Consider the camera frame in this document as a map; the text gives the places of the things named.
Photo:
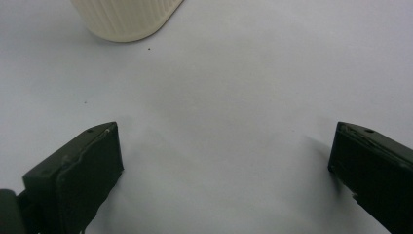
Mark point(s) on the cream pump bottle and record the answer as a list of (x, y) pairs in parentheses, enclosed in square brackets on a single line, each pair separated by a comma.
[(126, 19)]

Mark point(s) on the pale blue table mat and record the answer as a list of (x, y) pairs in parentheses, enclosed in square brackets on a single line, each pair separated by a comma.
[(220, 97)]

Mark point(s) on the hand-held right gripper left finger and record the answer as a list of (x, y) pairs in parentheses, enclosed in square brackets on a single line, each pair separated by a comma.
[(81, 175)]

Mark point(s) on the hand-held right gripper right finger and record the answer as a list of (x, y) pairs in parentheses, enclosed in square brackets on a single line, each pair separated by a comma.
[(376, 169)]

